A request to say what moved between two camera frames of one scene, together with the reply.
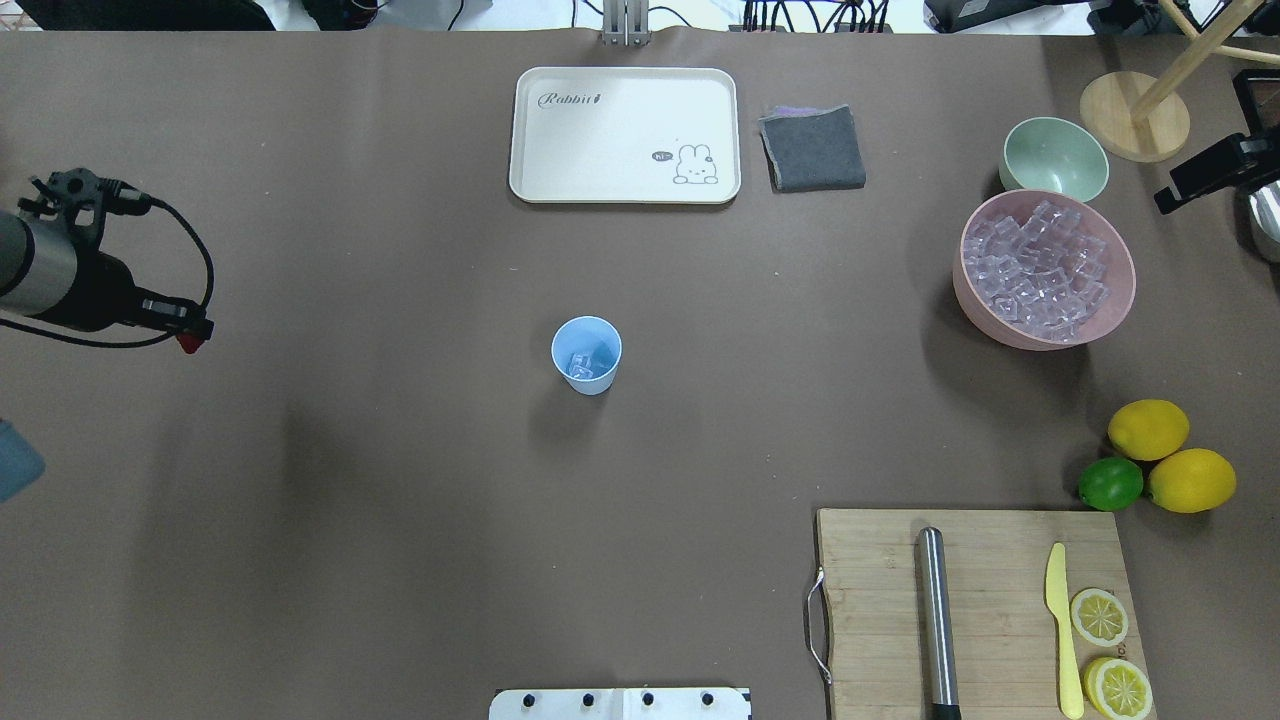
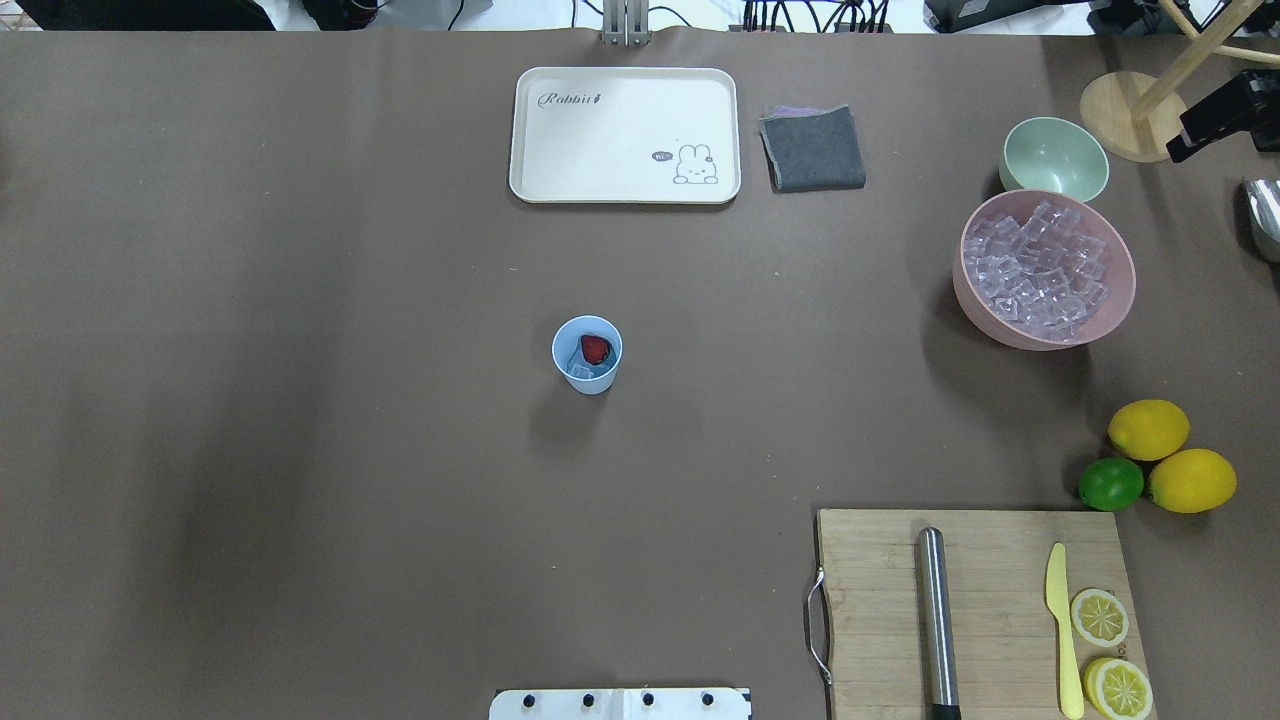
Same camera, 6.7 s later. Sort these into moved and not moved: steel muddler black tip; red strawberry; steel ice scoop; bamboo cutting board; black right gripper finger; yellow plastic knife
Moved: red strawberry; black right gripper finger
Not moved: steel muddler black tip; yellow plastic knife; steel ice scoop; bamboo cutting board
